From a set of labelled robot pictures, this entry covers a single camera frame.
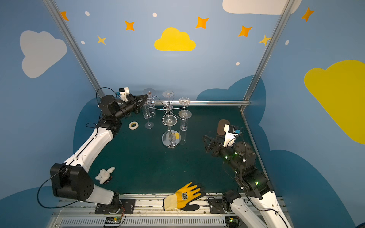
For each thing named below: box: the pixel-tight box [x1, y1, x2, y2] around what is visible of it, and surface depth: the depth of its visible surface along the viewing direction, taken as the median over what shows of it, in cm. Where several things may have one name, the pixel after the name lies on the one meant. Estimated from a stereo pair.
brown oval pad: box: [217, 118, 231, 136], surface depth 101 cm
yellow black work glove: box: [163, 182, 206, 212], surface depth 76 cm
